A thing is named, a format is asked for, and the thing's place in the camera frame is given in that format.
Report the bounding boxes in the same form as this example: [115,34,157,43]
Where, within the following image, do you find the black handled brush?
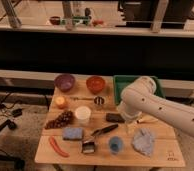
[81,124,118,154]

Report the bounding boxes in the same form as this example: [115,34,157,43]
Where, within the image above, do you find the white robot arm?
[117,76,194,138]

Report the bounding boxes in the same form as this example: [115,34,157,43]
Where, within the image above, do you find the green plastic tray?
[113,75,165,105]

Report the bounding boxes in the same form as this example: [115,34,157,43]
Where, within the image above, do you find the yellow banana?
[136,118,158,124]

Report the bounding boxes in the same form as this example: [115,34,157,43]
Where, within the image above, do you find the blue crumpled cloth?
[131,128,155,157]

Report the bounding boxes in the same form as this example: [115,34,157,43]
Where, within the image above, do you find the black sponge block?
[106,113,125,123]

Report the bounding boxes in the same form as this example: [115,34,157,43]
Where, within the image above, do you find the blue cup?
[108,136,123,154]

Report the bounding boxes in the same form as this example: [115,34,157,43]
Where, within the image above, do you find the metal measuring spoon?
[72,96,105,106]

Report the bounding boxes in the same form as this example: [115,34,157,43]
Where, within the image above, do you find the wooden folding table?
[35,79,185,167]

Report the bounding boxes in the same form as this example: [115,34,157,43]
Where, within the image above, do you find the white cup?
[75,106,91,125]

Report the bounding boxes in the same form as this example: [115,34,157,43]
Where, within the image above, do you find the blue sponge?
[62,127,83,140]

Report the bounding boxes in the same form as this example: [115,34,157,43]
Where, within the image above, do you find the bunch of dark grapes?
[45,110,73,129]

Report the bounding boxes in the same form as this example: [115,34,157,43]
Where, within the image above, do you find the red chili pepper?
[48,136,69,158]

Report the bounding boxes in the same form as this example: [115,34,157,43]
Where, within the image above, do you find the orange fruit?
[55,96,68,109]

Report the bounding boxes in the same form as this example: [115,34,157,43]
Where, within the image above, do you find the purple bowl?
[54,74,75,92]

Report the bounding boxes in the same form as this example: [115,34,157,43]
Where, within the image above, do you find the green background object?
[72,16,90,25]

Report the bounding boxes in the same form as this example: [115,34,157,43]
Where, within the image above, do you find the dark red background bowl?
[49,16,60,25]

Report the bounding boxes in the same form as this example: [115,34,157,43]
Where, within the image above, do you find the black cables on floor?
[0,91,24,141]

